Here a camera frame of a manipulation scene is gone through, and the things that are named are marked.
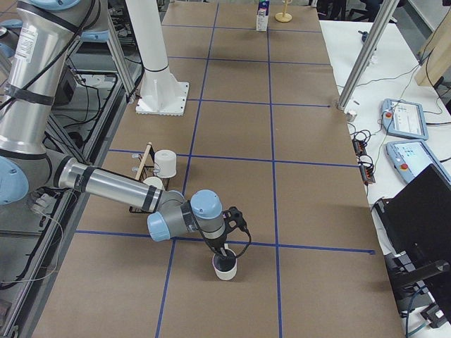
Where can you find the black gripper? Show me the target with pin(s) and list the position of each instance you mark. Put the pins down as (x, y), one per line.
(215, 243)

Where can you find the white mug dark interior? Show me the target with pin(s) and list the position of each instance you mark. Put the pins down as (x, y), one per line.
(225, 267)

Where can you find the blue white milk carton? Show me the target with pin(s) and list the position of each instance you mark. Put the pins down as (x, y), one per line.
(262, 15)

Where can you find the white mug with lettering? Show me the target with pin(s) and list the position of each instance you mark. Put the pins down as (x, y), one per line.
(154, 181)

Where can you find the white upturned mug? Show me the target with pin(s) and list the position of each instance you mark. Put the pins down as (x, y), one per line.
(165, 162)

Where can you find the black laptop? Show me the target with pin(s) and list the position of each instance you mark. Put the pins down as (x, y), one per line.
(417, 222)

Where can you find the lower teach pendant tablet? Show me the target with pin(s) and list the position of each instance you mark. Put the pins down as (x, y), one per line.
(411, 157)

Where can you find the teach pendant tablet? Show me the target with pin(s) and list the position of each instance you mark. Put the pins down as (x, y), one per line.
(411, 157)
(404, 119)

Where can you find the upper teach pendant tablet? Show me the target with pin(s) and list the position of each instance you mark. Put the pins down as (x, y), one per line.
(404, 119)

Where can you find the wooden mug tree stand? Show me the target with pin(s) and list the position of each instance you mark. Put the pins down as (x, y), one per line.
(284, 16)

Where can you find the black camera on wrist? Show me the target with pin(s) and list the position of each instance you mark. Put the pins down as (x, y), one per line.
(234, 219)

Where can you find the black wire mug rack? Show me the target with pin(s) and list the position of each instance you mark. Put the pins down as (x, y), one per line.
(155, 200)

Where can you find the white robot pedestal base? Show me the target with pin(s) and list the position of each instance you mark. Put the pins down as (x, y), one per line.
(160, 92)

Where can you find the aluminium frame post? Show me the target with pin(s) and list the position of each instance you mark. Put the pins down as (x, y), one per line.
(369, 46)

